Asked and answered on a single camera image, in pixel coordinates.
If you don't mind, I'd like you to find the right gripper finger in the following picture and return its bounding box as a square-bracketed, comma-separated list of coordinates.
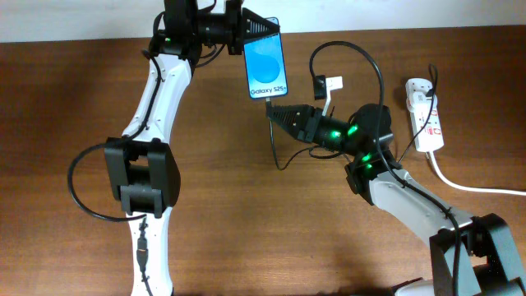
[270, 118, 306, 141]
[266, 104, 315, 122]

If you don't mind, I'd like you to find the black USB charging cable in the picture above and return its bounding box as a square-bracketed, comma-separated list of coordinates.
[265, 63, 439, 172]

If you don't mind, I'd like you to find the blue screen Galaxy smartphone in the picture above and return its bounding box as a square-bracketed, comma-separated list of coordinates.
[244, 33, 288, 100]

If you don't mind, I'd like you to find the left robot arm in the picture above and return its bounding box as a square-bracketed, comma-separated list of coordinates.
[104, 1, 280, 295]

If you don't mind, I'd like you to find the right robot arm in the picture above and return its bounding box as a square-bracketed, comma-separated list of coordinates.
[266, 104, 525, 295]

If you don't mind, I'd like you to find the white charger plug adapter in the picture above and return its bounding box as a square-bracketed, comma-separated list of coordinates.
[406, 90, 436, 113]

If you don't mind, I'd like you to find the white power strip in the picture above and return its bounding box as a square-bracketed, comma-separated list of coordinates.
[405, 78, 444, 153]

